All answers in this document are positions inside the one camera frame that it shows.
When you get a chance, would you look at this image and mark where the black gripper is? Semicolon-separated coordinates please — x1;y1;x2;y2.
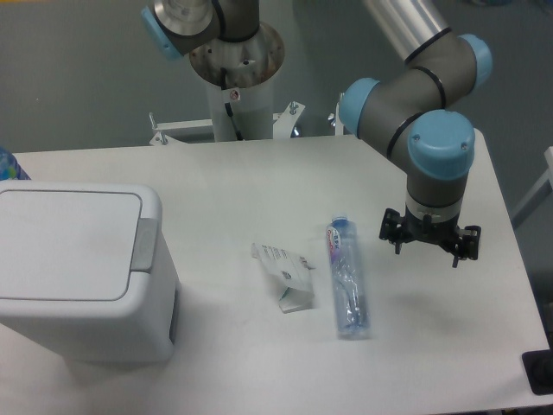
379;208;481;268

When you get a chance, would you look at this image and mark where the white push-lid trash can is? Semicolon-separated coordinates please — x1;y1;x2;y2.
1;180;180;364

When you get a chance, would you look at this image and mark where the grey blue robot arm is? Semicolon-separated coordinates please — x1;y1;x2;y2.
141;1;493;261

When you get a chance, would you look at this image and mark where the clear plastic water bottle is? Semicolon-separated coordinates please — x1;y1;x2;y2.
326;214;370;340

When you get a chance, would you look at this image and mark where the white paper carton box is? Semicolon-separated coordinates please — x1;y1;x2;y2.
251;243;315;314

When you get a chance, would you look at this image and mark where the black table clamp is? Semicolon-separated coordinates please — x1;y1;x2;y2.
522;349;552;396

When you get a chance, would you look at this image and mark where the white frame leg right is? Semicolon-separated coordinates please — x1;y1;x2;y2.
511;146;552;229

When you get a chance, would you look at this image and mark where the white metal base frame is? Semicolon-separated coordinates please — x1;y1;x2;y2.
148;92;349;146

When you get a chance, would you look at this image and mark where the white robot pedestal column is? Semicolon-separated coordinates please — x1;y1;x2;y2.
189;22;285;140

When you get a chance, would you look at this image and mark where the black pedestal cable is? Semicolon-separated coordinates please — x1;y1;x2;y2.
219;67;244;141

